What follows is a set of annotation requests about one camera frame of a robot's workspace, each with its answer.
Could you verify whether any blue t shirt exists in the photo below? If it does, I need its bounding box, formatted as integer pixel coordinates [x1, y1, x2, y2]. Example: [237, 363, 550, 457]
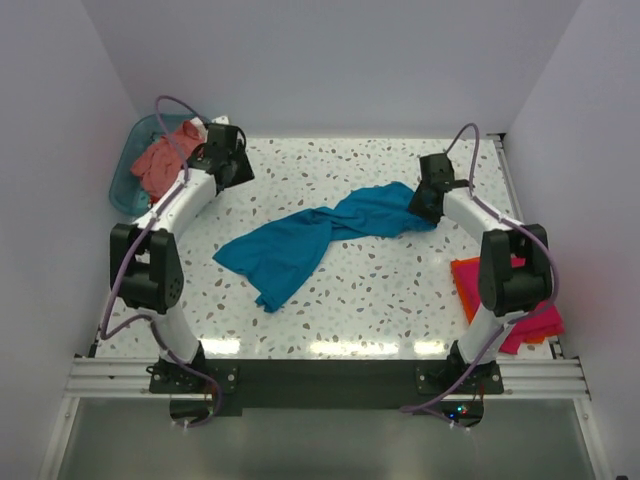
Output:
[213, 182, 435, 313]

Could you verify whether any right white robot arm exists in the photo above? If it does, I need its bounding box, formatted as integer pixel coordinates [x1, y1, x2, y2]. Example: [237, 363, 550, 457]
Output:
[409, 153, 553, 393]

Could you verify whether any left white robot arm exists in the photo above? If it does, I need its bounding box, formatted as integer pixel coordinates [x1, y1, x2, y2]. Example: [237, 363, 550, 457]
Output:
[99, 122, 254, 392]

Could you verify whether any white t shirt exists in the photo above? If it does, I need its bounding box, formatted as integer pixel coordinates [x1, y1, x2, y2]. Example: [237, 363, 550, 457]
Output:
[189, 116, 231, 146]

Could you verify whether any salmon pink t shirt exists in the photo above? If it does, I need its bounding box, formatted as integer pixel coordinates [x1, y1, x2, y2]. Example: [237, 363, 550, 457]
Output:
[130, 118, 205, 203]

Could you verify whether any folded orange t shirt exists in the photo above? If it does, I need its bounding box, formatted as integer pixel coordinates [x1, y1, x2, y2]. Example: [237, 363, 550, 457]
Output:
[451, 257, 546, 355]

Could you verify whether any teal plastic laundry basket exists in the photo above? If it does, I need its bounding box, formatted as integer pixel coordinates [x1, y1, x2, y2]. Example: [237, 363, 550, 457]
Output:
[109, 114, 195, 217]

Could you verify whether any folded magenta t shirt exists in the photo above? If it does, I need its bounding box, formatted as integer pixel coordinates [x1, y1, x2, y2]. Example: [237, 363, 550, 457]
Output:
[452, 255, 566, 355]

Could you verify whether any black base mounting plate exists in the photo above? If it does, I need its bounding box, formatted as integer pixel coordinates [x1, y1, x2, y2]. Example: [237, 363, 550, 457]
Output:
[149, 357, 505, 419]

